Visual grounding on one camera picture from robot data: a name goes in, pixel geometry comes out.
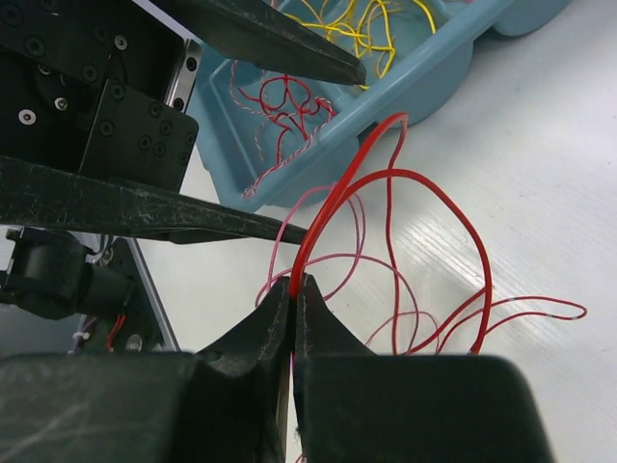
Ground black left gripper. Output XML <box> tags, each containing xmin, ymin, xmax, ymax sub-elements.
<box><xmin>1</xmin><ymin>1</ymin><xmax>307</xmax><ymax>244</ymax></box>

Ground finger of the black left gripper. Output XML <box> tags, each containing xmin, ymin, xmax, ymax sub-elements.
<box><xmin>177</xmin><ymin>0</ymin><xmax>366</xmax><ymax>85</ymax></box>

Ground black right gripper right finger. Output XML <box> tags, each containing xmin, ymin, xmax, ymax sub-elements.
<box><xmin>293</xmin><ymin>275</ymin><xmax>554</xmax><ymax>462</ymax></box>

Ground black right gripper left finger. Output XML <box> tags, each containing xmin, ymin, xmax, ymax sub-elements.
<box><xmin>1</xmin><ymin>278</ymin><xmax>292</xmax><ymax>462</ymax></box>

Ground separated red wire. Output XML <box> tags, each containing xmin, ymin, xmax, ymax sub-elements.
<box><xmin>228</xmin><ymin>60</ymin><xmax>336</xmax><ymax>200</ymax></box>

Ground teal plastic compartment tray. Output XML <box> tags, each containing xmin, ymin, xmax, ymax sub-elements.
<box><xmin>189</xmin><ymin>1</ymin><xmax>565</xmax><ymax>211</ymax></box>

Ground yellow wires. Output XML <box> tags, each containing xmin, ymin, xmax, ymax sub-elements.
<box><xmin>269</xmin><ymin>0</ymin><xmax>440</xmax><ymax>91</ymax></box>

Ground red yellow wire bundle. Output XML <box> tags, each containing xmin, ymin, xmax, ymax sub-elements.
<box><xmin>255</xmin><ymin>113</ymin><xmax>589</xmax><ymax>358</ymax></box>

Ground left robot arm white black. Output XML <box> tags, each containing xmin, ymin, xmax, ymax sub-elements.
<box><xmin>1</xmin><ymin>1</ymin><xmax>366</xmax><ymax>352</ymax></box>

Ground aluminium mounting rail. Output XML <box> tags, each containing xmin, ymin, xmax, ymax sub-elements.
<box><xmin>127</xmin><ymin>238</ymin><xmax>180</xmax><ymax>352</ymax></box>

